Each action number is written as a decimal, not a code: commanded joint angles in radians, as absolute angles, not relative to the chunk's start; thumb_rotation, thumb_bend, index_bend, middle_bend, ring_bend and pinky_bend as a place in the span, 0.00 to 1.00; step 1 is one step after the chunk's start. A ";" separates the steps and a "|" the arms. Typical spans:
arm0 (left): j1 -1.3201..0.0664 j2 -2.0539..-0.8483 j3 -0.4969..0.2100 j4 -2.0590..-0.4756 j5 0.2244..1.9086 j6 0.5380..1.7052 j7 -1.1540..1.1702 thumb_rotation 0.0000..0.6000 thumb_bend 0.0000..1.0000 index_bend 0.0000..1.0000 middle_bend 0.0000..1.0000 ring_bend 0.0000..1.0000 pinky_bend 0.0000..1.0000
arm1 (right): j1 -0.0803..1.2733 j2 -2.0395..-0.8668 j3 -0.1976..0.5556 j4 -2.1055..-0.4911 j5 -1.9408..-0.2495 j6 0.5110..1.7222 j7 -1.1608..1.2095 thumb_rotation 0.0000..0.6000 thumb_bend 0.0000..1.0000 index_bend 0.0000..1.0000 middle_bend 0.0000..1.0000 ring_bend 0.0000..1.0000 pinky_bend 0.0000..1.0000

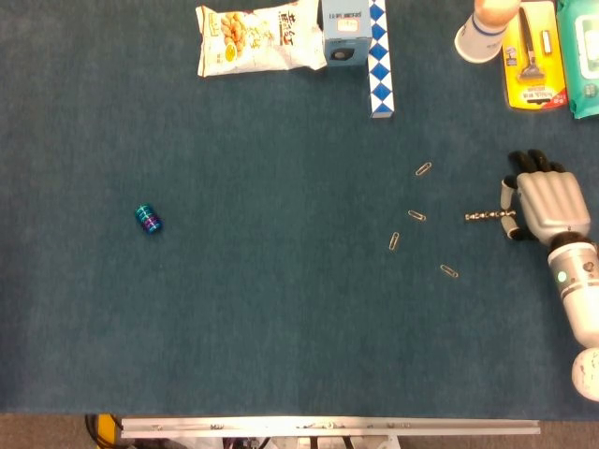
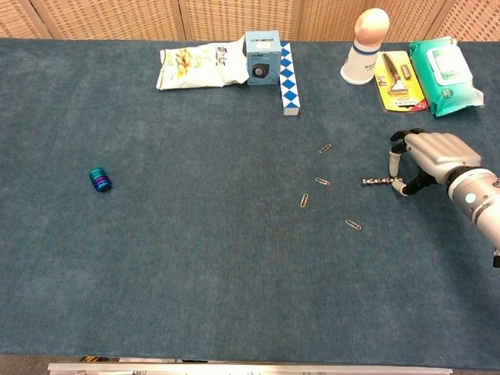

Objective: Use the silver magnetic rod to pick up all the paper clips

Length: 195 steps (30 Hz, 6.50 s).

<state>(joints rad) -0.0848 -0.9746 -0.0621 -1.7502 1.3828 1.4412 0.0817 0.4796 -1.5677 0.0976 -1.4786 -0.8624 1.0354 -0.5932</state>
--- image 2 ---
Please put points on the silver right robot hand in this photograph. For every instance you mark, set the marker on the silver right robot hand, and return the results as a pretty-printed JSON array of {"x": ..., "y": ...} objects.
[{"x": 441, "y": 150}]

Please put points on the metal paper clip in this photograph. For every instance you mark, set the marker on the metal paper clip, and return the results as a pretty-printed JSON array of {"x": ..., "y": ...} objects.
[
  {"x": 304, "y": 200},
  {"x": 322, "y": 181},
  {"x": 325, "y": 148},
  {"x": 353, "y": 224}
]

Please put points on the green wet wipes pack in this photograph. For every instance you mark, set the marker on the green wet wipes pack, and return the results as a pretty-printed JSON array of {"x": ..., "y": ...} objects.
[{"x": 445, "y": 78}]

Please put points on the yellow razor blister pack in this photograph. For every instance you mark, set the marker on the yellow razor blister pack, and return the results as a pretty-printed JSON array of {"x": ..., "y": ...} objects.
[{"x": 398, "y": 84}]

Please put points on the white paper cup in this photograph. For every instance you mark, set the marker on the white paper cup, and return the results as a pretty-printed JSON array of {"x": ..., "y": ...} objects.
[{"x": 359, "y": 64}]

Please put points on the peach egg-shaped object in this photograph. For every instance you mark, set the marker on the peach egg-shaped object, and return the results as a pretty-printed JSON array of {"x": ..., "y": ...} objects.
[{"x": 373, "y": 27}]

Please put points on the blue white snake puzzle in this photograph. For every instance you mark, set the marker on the blue white snake puzzle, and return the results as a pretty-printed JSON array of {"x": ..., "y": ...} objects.
[{"x": 290, "y": 86}]

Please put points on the light blue speaker box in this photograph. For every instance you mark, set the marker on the light blue speaker box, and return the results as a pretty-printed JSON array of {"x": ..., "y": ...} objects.
[{"x": 262, "y": 58}]

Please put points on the teal felt table cloth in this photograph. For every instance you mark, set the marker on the teal felt table cloth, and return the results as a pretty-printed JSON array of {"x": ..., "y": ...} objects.
[{"x": 218, "y": 254}]

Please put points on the wicker folding screen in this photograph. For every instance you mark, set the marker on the wicker folding screen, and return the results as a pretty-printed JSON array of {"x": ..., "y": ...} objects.
[{"x": 234, "y": 17}]

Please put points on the white peanut snack bag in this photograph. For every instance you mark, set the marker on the white peanut snack bag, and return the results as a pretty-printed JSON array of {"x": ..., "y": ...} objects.
[{"x": 195, "y": 68}]

